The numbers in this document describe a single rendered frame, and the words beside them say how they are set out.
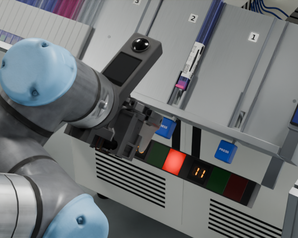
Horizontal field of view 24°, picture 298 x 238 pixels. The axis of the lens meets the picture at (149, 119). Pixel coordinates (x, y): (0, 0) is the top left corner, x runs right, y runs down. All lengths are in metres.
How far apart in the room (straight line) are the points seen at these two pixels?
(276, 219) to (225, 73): 0.58
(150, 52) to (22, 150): 0.27
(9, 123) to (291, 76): 0.48
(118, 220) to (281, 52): 0.96
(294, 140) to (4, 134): 0.46
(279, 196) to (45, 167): 0.90
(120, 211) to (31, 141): 1.19
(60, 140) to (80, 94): 1.40
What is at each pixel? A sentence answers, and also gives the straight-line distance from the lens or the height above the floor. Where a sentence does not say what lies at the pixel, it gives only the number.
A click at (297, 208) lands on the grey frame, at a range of 1.12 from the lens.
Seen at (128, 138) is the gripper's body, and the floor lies 0.80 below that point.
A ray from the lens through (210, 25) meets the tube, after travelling 1.12.
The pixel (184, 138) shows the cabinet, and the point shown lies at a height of 0.38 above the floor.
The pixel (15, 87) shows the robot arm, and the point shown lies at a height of 0.97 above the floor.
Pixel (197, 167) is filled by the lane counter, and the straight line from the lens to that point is 1.09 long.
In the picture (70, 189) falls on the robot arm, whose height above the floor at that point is 0.91.
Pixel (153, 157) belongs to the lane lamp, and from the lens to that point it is 1.12.
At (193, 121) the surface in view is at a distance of 1.07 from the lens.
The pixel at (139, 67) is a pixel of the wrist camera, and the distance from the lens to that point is 0.92.
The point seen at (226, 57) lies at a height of 0.79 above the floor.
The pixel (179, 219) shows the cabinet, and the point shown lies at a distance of 1.77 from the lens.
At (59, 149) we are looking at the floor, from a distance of 2.15.
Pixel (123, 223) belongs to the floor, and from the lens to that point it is 1.91.
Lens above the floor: 1.39
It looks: 38 degrees down
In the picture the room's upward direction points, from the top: straight up
